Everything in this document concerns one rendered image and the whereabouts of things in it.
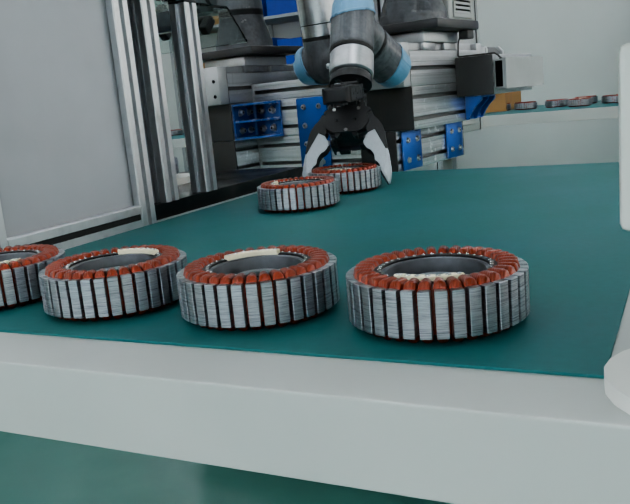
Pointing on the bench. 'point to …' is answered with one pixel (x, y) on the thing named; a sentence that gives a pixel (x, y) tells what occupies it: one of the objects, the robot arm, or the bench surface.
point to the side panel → (59, 124)
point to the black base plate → (229, 181)
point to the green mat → (348, 247)
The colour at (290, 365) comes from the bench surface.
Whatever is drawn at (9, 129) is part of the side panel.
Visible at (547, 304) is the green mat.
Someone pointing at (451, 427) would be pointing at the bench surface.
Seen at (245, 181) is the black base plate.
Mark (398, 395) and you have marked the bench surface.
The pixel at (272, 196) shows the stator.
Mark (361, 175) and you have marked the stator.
